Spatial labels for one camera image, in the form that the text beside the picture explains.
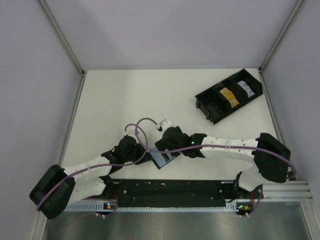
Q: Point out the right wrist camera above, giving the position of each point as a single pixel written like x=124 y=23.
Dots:
x=163 y=125

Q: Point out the silver card in bin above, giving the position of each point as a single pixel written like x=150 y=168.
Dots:
x=243 y=84
x=249 y=92

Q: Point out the black left storage bin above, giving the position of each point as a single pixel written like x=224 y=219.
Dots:
x=209 y=95

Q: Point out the white slotted cable duct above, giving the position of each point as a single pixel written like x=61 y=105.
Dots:
x=106 y=207

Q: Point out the front aluminium frame rail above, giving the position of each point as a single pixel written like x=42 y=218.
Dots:
x=290 y=191

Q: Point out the lower silver card in bin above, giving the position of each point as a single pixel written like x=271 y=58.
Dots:
x=249 y=92

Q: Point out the aluminium corner frame post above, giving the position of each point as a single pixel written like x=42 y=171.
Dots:
x=297 y=8

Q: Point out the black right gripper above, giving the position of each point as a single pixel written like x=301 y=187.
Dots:
x=161 y=145

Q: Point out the stack of black cards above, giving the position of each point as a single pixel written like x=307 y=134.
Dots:
x=214 y=109

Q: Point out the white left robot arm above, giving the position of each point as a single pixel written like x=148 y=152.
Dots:
x=61 y=186

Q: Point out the gold VIP card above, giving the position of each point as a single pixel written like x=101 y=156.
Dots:
x=229 y=95
x=234 y=102

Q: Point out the upper silver card in bin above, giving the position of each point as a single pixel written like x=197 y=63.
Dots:
x=243 y=84

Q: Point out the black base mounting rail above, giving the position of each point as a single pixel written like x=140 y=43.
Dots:
x=174 y=193

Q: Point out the left aluminium frame post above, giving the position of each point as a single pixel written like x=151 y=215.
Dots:
x=61 y=36

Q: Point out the black storage bin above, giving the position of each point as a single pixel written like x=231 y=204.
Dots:
x=254 y=84
x=209 y=95

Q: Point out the black leather card holder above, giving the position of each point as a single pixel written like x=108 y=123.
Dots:
x=162 y=159

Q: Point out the black right storage bin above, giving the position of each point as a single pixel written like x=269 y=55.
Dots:
x=254 y=84

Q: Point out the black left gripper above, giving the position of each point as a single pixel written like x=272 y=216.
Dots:
x=144 y=157

